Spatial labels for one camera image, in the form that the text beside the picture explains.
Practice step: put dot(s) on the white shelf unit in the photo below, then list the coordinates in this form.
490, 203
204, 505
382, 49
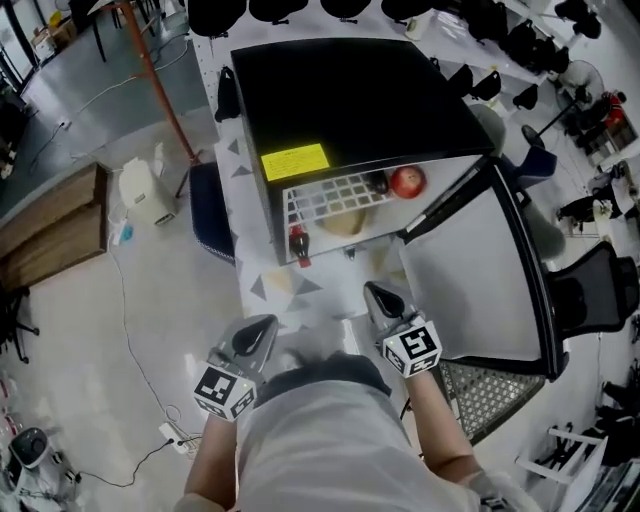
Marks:
450, 30

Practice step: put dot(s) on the person's dark trousers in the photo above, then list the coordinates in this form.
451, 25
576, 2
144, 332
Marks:
320, 367

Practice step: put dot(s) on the white square desk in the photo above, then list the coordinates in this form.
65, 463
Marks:
565, 450

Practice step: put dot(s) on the person's right forearm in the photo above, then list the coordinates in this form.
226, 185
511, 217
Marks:
440, 425

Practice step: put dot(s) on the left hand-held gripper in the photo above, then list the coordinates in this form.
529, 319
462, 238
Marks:
220, 390

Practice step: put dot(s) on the person's left forearm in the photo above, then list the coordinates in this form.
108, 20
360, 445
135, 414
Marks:
215, 450

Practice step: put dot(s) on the navy blue chair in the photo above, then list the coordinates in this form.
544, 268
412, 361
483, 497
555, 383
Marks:
212, 210

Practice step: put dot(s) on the black standing fan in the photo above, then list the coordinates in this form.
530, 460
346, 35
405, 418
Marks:
580, 80

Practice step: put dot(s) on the red apple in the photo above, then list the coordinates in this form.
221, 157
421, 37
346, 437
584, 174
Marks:
408, 182

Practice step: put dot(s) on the white triangle-patterned table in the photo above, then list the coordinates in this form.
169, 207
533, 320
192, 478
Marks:
280, 290

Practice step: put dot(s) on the cream portable heater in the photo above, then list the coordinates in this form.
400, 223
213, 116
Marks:
145, 192

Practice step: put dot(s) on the orange coat rack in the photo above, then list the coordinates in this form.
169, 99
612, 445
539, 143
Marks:
160, 85

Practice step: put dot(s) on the dark blue chair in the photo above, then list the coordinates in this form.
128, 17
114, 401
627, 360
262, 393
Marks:
537, 160

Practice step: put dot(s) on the beige plastic container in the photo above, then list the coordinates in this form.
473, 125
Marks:
345, 223

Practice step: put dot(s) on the black mini fridge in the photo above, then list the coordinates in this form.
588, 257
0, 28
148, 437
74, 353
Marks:
350, 100

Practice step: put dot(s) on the black swivel chair base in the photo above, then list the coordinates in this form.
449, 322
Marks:
15, 320

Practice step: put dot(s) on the dark soda bottle red label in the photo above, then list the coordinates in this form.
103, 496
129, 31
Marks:
300, 245

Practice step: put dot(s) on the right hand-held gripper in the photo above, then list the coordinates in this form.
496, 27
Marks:
415, 347

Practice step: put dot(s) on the person's light shirt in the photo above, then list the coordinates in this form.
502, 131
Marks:
325, 450

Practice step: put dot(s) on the black bottle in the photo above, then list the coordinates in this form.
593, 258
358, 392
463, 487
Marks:
378, 182

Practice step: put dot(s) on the black mesh office chair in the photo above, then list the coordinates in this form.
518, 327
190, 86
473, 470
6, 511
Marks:
595, 295

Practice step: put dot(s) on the grey upholstered chair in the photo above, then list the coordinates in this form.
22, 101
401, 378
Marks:
492, 125
545, 230

